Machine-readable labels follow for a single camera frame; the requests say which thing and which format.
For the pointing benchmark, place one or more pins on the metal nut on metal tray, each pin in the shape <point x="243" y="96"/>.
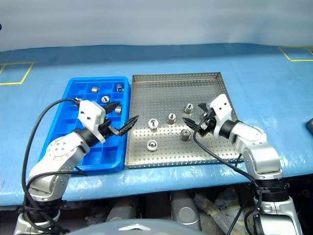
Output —
<point x="185" y="134"/>

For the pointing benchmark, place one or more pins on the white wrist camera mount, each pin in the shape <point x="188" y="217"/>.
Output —
<point x="90" y="113"/>
<point x="221" y="106"/>

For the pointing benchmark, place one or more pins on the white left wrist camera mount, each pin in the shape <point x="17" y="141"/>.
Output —
<point x="90" y="113"/>

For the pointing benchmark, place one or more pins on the blue plastic table cover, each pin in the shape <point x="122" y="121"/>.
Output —
<point x="171" y="58"/>

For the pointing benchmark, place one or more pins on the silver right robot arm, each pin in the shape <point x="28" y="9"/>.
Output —
<point x="259" y="149"/>

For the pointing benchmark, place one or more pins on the perforated metal tray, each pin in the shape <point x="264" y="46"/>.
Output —
<point x="171" y="93"/>

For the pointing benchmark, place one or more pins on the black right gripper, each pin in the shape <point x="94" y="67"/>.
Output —
<point x="207" y="124"/>

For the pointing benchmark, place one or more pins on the grey rounded cylinder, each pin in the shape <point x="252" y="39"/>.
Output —
<point x="185" y="210"/>
<point x="122" y="210"/>

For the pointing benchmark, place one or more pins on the blue compartment tray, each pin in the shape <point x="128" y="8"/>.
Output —
<point x="68" y="115"/>

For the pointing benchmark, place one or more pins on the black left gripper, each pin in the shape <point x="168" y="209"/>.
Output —
<point x="107" y="129"/>

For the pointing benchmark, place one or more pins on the grey robot torso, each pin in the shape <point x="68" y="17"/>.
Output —
<point x="134" y="227"/>

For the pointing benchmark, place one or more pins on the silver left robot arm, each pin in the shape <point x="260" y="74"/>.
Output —
<point x="61" y="151"/>

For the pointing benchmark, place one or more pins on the dark object at table edge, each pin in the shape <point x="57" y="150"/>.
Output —
<point x="310" y="126"/>

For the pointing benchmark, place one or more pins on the metal nut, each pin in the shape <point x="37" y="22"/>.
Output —
<point x="171" y="118"/>
<point x="152" y="145"/>
<point x="152" y="123"/>
<point x="185" y="134"/>

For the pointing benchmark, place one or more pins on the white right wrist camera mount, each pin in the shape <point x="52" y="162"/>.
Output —
<point x="221" y="106"/>

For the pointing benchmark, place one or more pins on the crumpled yellowish wrap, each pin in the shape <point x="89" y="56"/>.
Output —
<point x="212" y="205"/>

